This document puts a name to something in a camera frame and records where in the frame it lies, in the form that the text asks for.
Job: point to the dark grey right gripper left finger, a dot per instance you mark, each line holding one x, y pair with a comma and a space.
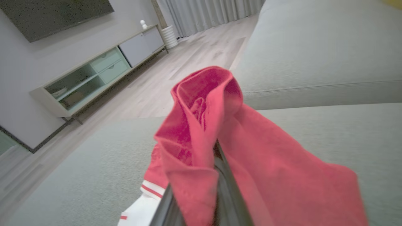
166, 213

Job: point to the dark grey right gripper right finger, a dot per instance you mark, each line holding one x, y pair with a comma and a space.
230, 207

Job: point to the red jersey with white sleeves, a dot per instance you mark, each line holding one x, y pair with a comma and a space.
267, 163

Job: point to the mint and white TV cabinet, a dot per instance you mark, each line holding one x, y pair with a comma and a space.
110, 66

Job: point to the white ribbed plant pot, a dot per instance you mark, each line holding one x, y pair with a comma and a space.
169, 37

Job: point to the small white figurine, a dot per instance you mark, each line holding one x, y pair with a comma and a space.
143, 24

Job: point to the grey curtain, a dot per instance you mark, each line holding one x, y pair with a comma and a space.
213, 12

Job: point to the green indoor tree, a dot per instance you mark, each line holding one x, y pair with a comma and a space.
158, 12

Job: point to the black wall television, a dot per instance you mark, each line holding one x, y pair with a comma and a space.
47, 15

